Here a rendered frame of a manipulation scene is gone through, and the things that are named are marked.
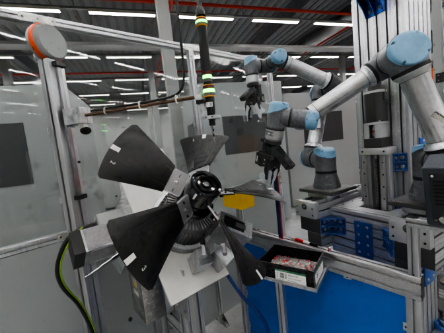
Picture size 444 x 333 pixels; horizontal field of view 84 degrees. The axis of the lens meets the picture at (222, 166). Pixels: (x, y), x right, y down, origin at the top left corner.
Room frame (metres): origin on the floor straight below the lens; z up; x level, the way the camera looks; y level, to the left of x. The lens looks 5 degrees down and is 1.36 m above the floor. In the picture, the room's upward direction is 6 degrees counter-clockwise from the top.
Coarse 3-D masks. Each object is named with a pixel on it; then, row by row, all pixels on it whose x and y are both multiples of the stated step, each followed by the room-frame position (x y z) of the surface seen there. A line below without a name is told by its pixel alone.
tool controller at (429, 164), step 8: (432, 160) 0.72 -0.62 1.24; (440, 160) 0.70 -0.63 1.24; (424, 168) 0.69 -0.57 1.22; (432, 168) 0.68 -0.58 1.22; (440, 168) 0.67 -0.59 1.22; (424, 176) 0.70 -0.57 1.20; (432, 176) 0.68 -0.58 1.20; (440, 176) 0.67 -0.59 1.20; (424, 184) 0.70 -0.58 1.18; (432, 184) 0.69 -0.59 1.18; (440, 184) 0.67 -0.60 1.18; (424, 192) 0.71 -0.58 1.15; (432, 192) 0.69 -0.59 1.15; (440, 192) 0.68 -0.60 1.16; (432, 200) 0.70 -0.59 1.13; (440, 200) 0.68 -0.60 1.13; (432, 208) 0.70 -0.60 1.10; (440, 208) 0.69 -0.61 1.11; (432, 216) 0.71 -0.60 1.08; (440, 216) 0.69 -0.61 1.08; (432, 224) 0.72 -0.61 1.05; (440, 224) 0.70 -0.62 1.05
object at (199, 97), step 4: (196, 96) 0.96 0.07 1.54; (200, 96) 0.95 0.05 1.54; (196, 100) 0.95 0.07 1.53; (200, 100) 0.95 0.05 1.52; (204, 100) 0.96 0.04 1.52; (200, 104) 0.95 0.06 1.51; (204, 104) 0.95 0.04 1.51; (200, 108) 0.95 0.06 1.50; (204, 108) 0.95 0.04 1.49; (204, 112) 0.95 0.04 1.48; (204, 116) 0.93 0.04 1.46; (208, 116) 0.92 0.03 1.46; (212, 116) 0.92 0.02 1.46; (216, 116) 0.93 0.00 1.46; (220, 116) 0.95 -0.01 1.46
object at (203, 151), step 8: (192, 136) 1.17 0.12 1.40; (200, 136) 1.16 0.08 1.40; (208, 136) 1.15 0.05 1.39; (216, 136) 1.14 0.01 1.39; (224, 136) 1.14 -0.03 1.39; (184, 144) 1.14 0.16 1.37; (192, 144) 1.12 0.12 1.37; (200, 144) 1.10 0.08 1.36; (208, 144) 1.09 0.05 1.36; (216, 144) 1.08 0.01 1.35; (184, 152) 1.10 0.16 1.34; (192, 152) 1.08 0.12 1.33; (200, 152) 1.06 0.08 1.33; (208, 152) 1.04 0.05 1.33; (216, 152) 1.03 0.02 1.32; (192, 160) 1.04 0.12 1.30; (200, 160) 1.01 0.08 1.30; (208, 160) 1.00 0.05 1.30; (192, 168) 0.99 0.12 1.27
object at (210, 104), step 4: (200, 0) 0.95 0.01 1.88; (200, 4) 0.95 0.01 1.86; (196, 8) 0.95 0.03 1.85; (200, 8) 0.94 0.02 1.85; (196, 12) 0.95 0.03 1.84; (200, 12) 0.94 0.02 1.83; (204, 12) 0.95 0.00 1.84; (196, 16) 0.97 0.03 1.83; (204, 16) 0.97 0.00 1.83; (208, 96) 0.94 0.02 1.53; (212, 96) 0.94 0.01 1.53; (208, 100) 0.94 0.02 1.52; (212, 100) 0.94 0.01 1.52; (208, 104) 0.94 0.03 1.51; (212, 104) 0.94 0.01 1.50; (208, 108) 0.94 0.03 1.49; (212, 108) 0.94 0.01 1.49; (208, 112) 0.95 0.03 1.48; (212, 112) 0.94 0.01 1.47; (212, 120) 0.95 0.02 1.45; (212, 124) 0.94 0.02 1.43
